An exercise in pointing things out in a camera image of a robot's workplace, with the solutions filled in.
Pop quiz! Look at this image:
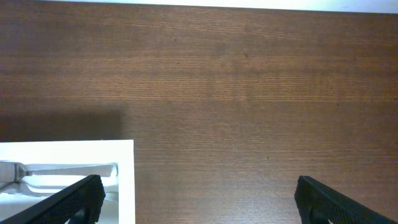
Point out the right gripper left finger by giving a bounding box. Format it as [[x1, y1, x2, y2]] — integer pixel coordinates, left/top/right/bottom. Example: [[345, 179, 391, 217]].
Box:
[[1, 175, 106, 224]]

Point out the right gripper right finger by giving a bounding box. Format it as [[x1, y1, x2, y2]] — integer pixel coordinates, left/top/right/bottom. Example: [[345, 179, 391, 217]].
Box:
[[294, 175, 397, 224]]

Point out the metal fork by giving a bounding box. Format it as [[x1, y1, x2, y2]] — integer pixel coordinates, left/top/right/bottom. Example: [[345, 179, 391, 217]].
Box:
[[1, 162, 118, 184], [1, 182, 119, 202]]

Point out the white plastic cutlery tray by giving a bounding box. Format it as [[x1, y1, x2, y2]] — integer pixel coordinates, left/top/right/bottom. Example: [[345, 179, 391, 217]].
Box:
[[1, 140, 136, 223]]

